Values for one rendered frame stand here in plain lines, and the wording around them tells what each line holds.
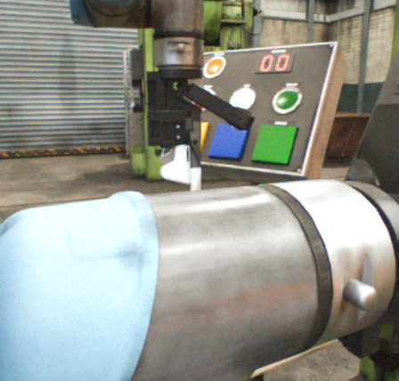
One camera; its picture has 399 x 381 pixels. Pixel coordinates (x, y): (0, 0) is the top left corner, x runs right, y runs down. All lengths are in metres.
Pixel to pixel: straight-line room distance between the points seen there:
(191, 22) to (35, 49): 7.64
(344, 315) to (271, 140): 0.59
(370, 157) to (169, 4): 0.43
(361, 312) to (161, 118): 0.46
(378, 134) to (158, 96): 0.42
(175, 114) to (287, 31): 9.36
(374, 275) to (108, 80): 8.12
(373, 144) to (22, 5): 8.19
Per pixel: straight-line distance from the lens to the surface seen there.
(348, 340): 0.23
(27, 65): 8.17
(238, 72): 0.87
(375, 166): 0.23
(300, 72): 0.80
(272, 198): 0.16
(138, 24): 0.61
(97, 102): 8.20
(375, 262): 0.17
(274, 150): 0.73
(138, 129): 5.41
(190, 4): 0.60
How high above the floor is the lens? 1.09
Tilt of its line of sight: 12 degrees down
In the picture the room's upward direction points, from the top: straight up
